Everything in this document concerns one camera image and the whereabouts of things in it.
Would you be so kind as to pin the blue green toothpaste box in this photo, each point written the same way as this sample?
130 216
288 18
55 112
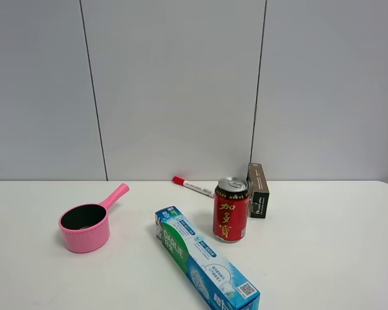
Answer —
217 280

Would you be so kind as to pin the dark brown coffee box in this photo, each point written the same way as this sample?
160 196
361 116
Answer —
259 191

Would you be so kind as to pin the red herbal tea can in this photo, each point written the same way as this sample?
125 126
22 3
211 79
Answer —
230 214

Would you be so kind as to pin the pink saucepan with black interior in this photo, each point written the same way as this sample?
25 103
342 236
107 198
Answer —
85 228

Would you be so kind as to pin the red capped white marker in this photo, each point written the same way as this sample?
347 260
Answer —
184 183

